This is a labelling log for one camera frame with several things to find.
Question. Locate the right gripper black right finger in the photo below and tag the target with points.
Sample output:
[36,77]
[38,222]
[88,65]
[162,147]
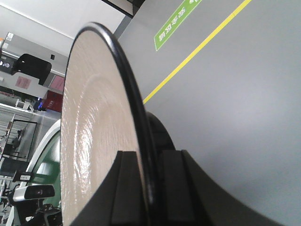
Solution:
[192,198]

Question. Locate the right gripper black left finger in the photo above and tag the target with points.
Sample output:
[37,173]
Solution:
[118,201]

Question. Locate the beige plate black rim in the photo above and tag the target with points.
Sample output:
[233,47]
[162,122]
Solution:
[103,113]

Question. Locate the green round conveyor belt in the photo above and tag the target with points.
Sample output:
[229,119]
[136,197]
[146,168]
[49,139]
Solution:
[47,169]

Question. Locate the white outer conveyor rim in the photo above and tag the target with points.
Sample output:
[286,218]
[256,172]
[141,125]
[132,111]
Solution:
[55,128]

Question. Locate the black sensor box on rim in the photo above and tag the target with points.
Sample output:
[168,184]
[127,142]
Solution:
[22,176]

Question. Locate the red fire equipment box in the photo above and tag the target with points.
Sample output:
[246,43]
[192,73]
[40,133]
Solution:
[53,101]

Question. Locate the metal roller rack shelving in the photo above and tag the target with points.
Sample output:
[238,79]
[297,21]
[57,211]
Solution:
[17,131]

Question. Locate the black blue mobile robot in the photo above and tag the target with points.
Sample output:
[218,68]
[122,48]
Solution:
[38,106]

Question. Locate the green floor sign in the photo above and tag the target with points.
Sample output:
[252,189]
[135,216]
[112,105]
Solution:
[174,21]

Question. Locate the grey head camera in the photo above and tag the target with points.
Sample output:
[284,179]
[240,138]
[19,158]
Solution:
[33,192]

